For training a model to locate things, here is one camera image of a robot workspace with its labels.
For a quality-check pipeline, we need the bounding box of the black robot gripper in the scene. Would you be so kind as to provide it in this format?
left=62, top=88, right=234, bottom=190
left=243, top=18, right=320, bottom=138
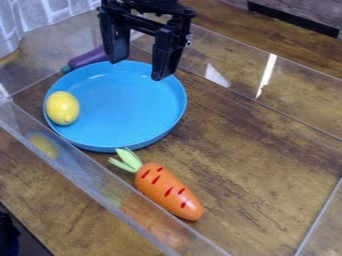
left=99, top=0, right=195, bottom=81

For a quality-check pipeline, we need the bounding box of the purple toy eggplant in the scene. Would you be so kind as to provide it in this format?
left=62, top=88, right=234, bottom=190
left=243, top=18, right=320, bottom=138
left=60, top=46, right=109, bottom=74

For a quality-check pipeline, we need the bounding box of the blue round plate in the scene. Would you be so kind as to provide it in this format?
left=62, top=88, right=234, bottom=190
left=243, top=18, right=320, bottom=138
left=48, top=61, right=187, bottom=153

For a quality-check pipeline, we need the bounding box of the orange toy carrot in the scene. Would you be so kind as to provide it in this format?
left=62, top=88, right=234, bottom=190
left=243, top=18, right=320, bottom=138
left=109, top=148, right=205, bottom=221

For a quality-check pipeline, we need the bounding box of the white grid cloth backdrop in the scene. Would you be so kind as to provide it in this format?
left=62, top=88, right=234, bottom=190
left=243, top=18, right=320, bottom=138
left=0, top=0, right=102, bottom=59

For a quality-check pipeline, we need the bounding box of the yellow toy lemon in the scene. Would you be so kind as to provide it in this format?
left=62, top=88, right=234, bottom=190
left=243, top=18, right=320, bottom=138
left=46, top=91, right=80, bottom=126

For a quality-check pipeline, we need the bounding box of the clear acrylic enclosure wall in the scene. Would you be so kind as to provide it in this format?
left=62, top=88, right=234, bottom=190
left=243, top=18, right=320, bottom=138
left=0, top=6, right=342, bottom=256

